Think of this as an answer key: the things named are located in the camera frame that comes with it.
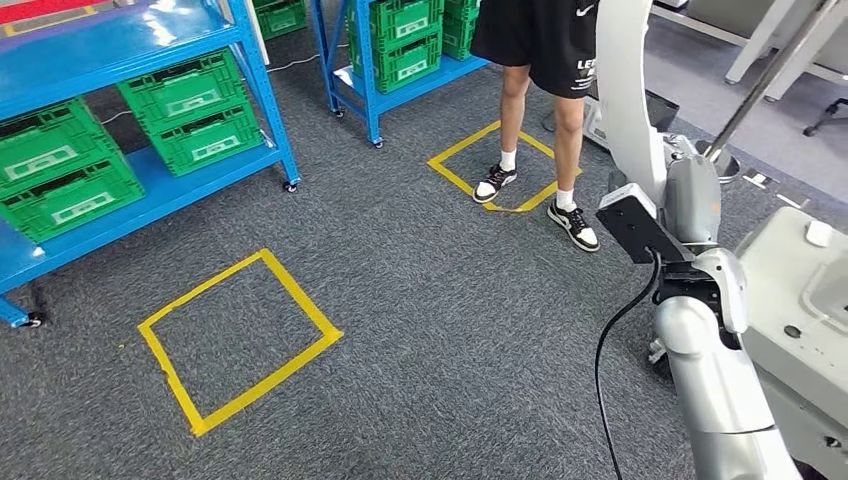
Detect pale grey machine housing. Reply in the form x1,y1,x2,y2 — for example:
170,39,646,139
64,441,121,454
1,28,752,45
738,206,848,480

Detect white table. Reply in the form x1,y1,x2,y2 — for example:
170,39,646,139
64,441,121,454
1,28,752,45
649,0,848,104

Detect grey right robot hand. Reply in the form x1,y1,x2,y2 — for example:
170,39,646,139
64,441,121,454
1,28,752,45
606,132,723,248

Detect white device dark panel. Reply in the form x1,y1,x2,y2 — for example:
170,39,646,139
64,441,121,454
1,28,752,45
581,78,682,152

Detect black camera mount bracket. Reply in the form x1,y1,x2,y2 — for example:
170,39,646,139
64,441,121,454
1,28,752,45
594,201,694,266

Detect black camera cable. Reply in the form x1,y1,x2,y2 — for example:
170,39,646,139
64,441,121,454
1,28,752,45
592,248,664,480

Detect white curved plastic part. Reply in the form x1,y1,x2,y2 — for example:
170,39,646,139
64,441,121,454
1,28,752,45
592,0,670,207

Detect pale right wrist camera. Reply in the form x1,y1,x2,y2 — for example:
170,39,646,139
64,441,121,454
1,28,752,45
596,183,658,215

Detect person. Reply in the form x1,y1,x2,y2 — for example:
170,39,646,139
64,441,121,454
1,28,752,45
468,0,603,254

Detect small white puck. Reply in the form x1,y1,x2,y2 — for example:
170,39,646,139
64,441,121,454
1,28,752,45
804,220,835,248

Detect grey metal pole stand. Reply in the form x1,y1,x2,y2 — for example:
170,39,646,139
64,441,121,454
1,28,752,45
694,0,839,185

